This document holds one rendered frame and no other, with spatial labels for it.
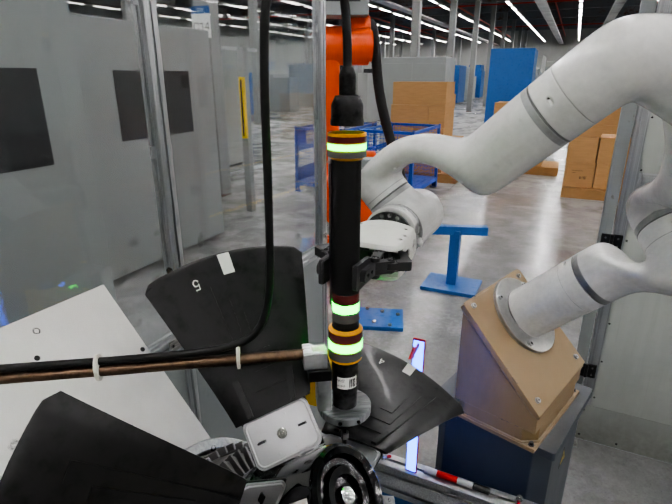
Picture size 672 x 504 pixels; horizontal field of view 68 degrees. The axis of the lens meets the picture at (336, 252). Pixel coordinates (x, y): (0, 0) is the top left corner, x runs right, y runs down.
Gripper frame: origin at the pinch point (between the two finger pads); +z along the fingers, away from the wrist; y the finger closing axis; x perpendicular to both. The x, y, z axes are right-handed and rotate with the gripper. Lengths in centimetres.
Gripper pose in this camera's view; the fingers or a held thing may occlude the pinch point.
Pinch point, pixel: (344, 270)
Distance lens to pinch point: 60.2
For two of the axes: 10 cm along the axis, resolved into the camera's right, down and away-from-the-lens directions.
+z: -4.4, 3.0, -8.5
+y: -9.0, -1.5, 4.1
